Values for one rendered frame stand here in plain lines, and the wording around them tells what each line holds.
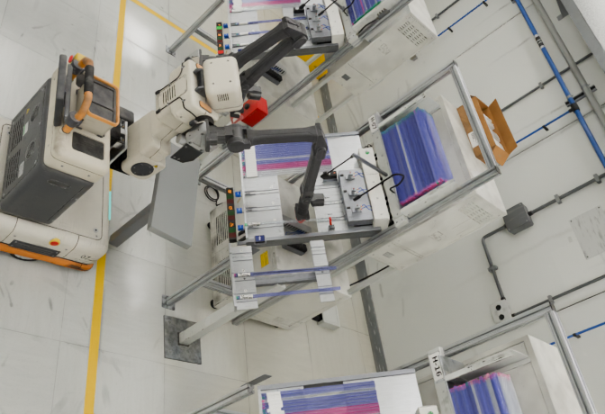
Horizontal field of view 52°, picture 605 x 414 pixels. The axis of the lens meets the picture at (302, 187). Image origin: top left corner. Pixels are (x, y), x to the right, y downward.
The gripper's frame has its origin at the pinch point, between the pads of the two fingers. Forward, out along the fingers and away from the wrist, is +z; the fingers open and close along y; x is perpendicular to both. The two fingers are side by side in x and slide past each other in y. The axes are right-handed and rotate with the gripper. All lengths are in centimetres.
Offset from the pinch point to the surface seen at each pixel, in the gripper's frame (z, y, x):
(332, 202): -0.4, 10.6, -19.1
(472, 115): -55, 23, -84
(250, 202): 4.0, 15.7, 24.9
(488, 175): -52, -14, -82
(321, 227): 0.4, -4.3, -11.0
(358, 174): -11.3, 21.4, -33.7
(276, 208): 2.6, 10.5, 11.3
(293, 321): 103, -10, -6
